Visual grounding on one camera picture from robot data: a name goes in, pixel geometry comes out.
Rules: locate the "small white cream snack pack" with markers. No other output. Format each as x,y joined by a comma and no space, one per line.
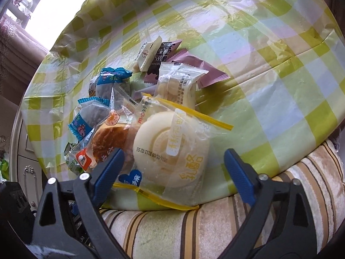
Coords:
146,55

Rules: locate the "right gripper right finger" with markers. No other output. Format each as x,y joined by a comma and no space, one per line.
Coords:
293,234

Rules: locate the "brown bread bun pack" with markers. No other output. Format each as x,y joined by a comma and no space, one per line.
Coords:
109,134

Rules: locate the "blue dried fruit bag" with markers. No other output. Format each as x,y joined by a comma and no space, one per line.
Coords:
102,84
90,111

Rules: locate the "dark chocolate snack wrapper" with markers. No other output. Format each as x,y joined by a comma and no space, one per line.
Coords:
165,51

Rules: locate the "round white cheese bun pack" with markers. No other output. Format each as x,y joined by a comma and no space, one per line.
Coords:
168,149

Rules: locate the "pink purple snack wrapper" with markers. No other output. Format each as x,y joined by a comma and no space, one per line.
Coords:
213,76

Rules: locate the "green checkered plastic tablecloth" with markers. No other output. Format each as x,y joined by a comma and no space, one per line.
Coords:
285,60

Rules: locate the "white cabinet with handles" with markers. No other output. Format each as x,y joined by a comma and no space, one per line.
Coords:
23,164

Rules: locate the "striped beige sofa cushion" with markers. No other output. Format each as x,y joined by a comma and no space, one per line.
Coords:
205,232

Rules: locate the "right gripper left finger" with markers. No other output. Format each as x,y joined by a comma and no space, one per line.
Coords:
55,234

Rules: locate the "clear pack yellow cookies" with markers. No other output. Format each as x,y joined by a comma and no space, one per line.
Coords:
177,83

